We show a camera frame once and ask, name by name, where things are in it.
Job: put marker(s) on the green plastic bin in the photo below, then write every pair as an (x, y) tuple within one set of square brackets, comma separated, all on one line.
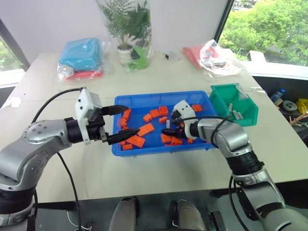
[(247, 113)]

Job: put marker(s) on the blue plastic bin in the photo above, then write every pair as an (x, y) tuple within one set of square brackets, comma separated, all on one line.
[(158, 151)]

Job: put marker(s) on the wooden sticks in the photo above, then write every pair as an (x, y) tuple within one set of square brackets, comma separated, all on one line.
[(299, 120)]

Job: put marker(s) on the green plastic piece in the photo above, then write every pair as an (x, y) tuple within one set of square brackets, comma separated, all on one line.
[(139, 59)]

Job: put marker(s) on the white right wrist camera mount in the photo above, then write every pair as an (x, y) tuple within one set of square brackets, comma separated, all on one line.
[(184, 108)]

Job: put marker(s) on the white paper scrap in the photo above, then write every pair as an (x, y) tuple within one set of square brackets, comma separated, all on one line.
[(12, 102)]

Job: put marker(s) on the crumpled clear plastic bag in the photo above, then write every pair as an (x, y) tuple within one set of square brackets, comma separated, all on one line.
[(216, 60)]

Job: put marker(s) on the yellow plastic object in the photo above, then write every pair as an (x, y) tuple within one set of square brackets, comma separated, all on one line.
[(302, 106)]

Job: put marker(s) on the grey tape roll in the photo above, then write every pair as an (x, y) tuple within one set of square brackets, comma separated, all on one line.
[(289, 105)]

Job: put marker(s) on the red bagged package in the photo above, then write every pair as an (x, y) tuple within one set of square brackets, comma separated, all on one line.
[(86, 74)]

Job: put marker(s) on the plastic water bottle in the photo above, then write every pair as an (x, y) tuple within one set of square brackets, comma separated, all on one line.
[(277, 95)]

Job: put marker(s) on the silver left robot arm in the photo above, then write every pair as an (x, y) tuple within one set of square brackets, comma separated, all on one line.
[(36, 144)]

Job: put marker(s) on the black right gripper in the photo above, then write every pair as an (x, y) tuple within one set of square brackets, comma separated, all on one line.
[(184, 131)]

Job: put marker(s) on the silver cylindrical battery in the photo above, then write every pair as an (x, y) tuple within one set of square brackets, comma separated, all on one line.
[(168, 124), (239, 115), (230, 107), (234, 114)]

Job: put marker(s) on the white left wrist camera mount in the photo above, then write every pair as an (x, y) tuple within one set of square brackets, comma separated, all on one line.
[(83, 108)]

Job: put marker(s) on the white plant pot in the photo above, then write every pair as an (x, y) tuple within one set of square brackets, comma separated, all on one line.
[(124, 54)]

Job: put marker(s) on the red flat package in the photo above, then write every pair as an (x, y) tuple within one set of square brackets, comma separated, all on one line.
[(192, 54)]

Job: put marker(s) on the cyan bagged package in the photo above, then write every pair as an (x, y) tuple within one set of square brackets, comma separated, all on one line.
[(80, 54)]

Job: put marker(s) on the white bin label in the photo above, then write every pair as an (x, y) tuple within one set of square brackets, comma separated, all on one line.
[(243, 93)]

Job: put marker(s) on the dark rounded grey shape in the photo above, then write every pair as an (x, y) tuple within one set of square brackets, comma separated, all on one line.
[(124, 214), (188, 216)]

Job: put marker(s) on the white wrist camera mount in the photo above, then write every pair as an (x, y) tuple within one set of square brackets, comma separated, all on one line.
[(83, 108), (184, 108)]

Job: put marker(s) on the small clear bag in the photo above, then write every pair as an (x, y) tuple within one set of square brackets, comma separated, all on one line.
[(171, 55)]

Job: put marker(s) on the orange plastic block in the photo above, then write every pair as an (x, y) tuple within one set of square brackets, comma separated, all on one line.
[(126, 113), (176, 141), (123, 122), (190, 141), (127, 146), (154, 113), (165, 138), (122, 143), (163, 110), (196, 108), (147, 117), (163, 119), (146, 129), (136, 141)]

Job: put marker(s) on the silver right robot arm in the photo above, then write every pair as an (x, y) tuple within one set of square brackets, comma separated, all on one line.
[(240, 144)]

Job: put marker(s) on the white box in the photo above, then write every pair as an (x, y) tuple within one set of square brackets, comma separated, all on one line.
[(257, 55)]

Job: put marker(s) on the green potted plant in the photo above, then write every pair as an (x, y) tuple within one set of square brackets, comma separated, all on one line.
[(127, 21)]

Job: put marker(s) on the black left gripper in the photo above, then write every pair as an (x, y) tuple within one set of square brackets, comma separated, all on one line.
[(96, 126)]

